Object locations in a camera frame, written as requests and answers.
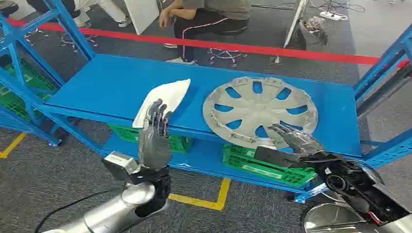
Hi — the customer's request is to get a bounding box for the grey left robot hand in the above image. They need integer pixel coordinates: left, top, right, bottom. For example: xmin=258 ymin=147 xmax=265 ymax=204
xmin=138 ymin=100 xmax=173 ymax=171

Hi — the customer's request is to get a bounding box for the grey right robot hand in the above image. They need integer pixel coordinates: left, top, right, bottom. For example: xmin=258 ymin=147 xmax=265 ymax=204
xmin=268 ymin=123 xmax=326 ymax=157

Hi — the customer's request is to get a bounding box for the white cloth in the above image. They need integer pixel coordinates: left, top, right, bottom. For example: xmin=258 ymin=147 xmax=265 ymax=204
xmin=132 ymin=79 xmax=191 ymax=129

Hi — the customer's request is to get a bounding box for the green plastic crate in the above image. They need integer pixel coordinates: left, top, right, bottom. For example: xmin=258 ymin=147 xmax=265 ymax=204
xmin=107 ymin=123 xmax=194 ymax=154
xmin=223 ymin=144 xmax=318 ymax=188
xmin=0 ymin=58 xmax=58 ymax=121

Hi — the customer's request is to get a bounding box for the silver wheel hubcap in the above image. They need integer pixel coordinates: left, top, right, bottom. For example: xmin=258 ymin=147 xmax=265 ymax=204
xmin=203 ymin=76 xmax=319 ymax=149

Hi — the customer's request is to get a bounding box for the blue metal shelf rack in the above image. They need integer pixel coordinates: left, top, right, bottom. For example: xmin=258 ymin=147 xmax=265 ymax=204
xmin=0 ymin=0 xmax=412 ymax=204

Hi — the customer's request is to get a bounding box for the grey bag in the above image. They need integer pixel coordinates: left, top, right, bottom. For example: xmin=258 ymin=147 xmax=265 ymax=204
xmin=299 ymin=17 xmax=329 ymax=50

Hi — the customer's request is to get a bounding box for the red barrier tape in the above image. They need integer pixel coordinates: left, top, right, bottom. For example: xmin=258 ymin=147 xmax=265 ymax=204
xmin=6 ymin=18 xmax=410 ymax=68

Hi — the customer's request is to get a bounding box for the black stool with chrome base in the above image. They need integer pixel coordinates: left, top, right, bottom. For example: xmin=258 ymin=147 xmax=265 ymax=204
xmin=207 ymin=25 xmax=248 ymax=67

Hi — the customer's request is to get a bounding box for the white panel on stand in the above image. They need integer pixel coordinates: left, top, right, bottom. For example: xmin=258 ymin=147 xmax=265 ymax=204
xmin=274 ymin=0 xmax=311 ymax=64

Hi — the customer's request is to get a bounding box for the chrome stool base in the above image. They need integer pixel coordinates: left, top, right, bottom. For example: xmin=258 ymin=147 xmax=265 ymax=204
xmin=24 ymin=28 xmax=50 ymax=46
xmin=60 ymin=33 xmax=99 ymax=53

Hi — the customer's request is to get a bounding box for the white power strip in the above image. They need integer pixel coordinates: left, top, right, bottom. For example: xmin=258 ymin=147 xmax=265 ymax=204
xmin=319 ymin=11 xmax=349 ymax=21

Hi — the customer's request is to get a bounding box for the white board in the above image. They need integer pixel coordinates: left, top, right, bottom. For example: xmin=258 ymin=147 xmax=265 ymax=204
xmin=123 ymin=0 xmax=160 ymax=35

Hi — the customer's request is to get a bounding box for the seated person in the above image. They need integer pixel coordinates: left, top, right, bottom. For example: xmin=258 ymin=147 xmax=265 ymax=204
xmin=159 ymin=0 xmax=252 ymax=65

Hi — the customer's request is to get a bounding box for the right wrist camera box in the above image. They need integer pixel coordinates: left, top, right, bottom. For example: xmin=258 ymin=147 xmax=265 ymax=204
xmin=254 ymin=146 xmax=307 ymax=168

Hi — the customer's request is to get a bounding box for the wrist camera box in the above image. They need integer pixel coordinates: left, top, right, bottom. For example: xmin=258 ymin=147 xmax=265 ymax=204
xmin=254 ymin=146 xmax=307 ymax=168
xmin=102 ymin=151 xmax=141 ymax=184

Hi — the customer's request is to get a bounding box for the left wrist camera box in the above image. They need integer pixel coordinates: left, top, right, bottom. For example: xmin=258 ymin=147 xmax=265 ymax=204
xmin=102 ymin=151 xmax=141 ymax=184

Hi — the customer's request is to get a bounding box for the black cable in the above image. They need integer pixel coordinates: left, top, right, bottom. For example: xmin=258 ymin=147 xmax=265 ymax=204
xmin=34 ymin=188 xmax=127 ymax=233

